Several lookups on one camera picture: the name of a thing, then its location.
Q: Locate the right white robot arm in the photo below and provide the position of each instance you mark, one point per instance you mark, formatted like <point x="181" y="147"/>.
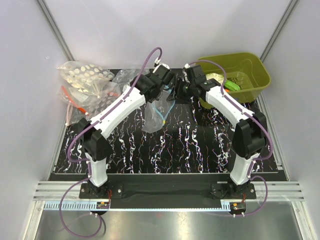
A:
<point x="250" y="137"/>

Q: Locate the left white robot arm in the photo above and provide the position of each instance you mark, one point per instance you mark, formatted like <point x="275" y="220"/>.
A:
<point x="95" y="133"/>

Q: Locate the black marble pattern mat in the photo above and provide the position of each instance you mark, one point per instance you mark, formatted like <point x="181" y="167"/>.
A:
<point x="193" y="140"/>

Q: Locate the clear blue-zipper bag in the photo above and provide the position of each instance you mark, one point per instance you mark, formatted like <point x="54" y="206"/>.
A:
<point x="156" y="112"/>

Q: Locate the olive green plastic bin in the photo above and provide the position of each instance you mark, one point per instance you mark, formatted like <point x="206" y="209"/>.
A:
<point x="244" y="69"/>

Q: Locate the green vegetable toy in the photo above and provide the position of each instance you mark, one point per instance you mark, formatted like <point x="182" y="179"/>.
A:
<point x="231" y="86"/>

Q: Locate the white cauliflower toy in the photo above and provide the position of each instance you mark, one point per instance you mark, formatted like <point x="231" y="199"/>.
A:
<point x="218" y="77"/>

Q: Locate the bag of white discs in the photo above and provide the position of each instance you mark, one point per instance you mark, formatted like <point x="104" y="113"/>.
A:
<point x="85" y="77"/>

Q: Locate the clear red-zipper bag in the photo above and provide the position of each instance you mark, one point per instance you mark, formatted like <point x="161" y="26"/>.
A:
<point x="68" y="98"/>

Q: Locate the clear orange-zipper bag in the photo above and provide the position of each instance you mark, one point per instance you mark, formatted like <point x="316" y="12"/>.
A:
<point x="114" y="89"/>

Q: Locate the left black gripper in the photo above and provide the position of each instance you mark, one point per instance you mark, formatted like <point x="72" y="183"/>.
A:
<point x="147" y="76"/>

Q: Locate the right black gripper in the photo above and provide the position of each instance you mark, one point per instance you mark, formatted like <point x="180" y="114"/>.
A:
<point x="177" y="94"/>

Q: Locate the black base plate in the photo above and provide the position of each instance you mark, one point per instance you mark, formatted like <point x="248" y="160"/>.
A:
<point x="191" y="191"/>

